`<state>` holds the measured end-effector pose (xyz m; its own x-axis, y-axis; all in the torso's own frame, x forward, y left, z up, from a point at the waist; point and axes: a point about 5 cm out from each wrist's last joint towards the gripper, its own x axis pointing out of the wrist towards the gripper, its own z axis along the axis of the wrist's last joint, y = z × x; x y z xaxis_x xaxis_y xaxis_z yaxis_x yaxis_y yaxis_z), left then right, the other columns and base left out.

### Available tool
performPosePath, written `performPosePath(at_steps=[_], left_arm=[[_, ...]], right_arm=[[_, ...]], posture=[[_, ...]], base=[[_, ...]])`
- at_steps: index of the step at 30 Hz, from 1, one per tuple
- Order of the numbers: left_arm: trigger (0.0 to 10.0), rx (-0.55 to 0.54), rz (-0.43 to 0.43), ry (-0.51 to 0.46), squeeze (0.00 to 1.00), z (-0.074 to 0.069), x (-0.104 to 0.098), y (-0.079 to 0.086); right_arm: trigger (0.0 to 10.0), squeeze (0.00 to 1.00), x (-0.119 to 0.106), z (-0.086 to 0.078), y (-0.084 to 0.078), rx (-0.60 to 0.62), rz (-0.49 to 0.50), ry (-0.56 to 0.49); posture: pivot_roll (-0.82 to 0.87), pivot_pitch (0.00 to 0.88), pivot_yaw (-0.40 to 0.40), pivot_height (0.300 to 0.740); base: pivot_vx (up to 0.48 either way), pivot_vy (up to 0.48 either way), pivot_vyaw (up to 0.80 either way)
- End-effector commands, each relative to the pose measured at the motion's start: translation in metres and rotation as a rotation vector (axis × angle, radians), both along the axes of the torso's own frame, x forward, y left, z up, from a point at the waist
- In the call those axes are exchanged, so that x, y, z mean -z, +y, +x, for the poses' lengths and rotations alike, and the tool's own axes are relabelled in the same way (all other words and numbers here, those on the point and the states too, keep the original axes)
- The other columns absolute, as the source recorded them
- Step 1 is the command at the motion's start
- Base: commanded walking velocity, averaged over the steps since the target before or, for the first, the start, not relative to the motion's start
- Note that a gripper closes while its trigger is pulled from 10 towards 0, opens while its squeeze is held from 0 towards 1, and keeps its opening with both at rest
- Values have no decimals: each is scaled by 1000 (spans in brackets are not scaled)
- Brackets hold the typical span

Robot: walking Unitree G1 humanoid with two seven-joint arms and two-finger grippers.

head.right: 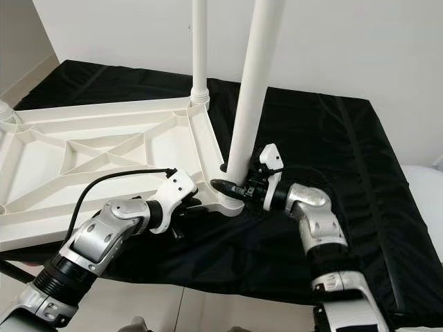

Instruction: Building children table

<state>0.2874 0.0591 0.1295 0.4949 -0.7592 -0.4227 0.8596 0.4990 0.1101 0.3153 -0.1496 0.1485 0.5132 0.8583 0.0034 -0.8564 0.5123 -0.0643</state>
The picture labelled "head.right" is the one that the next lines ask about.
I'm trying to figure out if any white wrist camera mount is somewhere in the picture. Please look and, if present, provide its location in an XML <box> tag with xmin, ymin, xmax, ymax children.
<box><xmin>258</xmin><ymin>143</ymin><xmax>284</xmax><ymax>210</ymax></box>
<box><xmin>150</xmin><ymin>169</ymin><xmax>198</xmax><ymax>234</ymax></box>

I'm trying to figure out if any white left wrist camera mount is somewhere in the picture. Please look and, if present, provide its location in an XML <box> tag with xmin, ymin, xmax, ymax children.
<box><xmin>150</xmin><ymin>169</ymin><xmax>198</xmax><ymax>234</ymax></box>

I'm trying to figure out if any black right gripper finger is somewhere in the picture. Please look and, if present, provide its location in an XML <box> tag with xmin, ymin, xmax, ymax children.
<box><xmin>210</xmin><ymin>178</ymin><xmax>247</xmax><ymax>199</ymax></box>

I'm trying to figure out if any white plastic table top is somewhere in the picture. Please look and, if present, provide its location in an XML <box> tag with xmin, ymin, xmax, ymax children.
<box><xmin>0</xmin><ymin>97</ymin><xmax>243</xmax><ymax>253</ymax></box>

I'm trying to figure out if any grey left robot leg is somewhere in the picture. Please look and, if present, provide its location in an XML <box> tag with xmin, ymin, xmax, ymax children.
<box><xmin>128</xmin><ymin>318</ymin><xmax>153</xmax><ymax>332</ymax></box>

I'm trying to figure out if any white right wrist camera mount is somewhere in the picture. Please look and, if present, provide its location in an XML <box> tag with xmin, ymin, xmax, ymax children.
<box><xmin>258</xmin><ymin>143</ymin><xmax>284</xmax><ymax>210</ymax></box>

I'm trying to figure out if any black metal table leg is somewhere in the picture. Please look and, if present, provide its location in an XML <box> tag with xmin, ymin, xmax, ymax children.
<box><xmin>0</xmin><ymin>259</ymin><xmax>37</xmax><ymax>282</ymax></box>

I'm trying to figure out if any black table cloth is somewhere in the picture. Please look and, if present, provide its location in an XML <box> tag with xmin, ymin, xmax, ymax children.
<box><xmin>0</xmin><ymin>59</ymin><xmax>443</xmax><ymax>326</ymax></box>

